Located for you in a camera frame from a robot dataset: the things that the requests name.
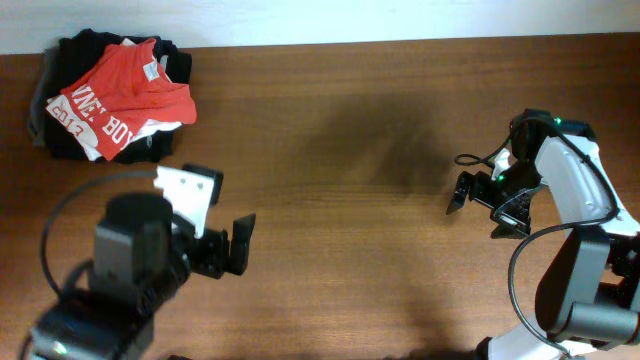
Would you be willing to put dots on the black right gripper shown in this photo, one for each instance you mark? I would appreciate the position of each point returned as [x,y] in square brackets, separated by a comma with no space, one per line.
[493,201]

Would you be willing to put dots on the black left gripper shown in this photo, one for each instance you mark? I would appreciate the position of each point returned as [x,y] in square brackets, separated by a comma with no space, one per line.
[216,251]

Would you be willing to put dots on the orange-red t-shirt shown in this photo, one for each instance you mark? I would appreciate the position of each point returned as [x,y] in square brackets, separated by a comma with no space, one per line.
[126,95]

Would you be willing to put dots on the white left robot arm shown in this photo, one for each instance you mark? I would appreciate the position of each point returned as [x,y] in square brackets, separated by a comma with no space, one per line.
[143,254]

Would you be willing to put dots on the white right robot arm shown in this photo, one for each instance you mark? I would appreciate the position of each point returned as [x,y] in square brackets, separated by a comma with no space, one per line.
[547,177]

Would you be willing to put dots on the folded white t-shirt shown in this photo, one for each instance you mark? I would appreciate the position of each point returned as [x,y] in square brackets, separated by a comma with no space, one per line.
[133,100]

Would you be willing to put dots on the folded black garment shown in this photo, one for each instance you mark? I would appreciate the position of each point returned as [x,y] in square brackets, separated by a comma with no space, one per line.
[64,64]

